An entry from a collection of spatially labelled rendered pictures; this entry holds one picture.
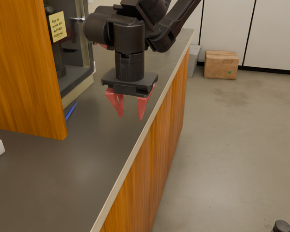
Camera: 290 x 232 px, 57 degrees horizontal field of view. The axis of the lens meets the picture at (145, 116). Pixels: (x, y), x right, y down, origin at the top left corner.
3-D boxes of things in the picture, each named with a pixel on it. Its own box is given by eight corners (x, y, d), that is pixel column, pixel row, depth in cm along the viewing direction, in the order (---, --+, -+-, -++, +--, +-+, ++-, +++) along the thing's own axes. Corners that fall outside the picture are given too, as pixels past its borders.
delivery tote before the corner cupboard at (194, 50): (149, 73, 363) (150, 50, 345) (158, 63, 397) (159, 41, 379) (194, 79, 346) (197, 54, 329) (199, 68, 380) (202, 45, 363)
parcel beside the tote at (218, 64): (203, 78, 349) (205, 57, 334) (202, 68, 377) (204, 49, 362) (235, 80, 344) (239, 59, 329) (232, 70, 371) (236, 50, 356)
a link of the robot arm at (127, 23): (130, 21, 44) (151, 16, 48) (101, 15, 48) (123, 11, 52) (130, 61, 48) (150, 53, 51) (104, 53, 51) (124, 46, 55)
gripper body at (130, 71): (113, 75, 58) (111, 42, 54) (158, 81, 56) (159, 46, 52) (100, 88, 53) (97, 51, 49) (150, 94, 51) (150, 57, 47)
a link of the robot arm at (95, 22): (147, -25, 45) (166, 8, 52) (101, -28, 51) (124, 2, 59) (115, 36, 44) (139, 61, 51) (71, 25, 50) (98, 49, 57)
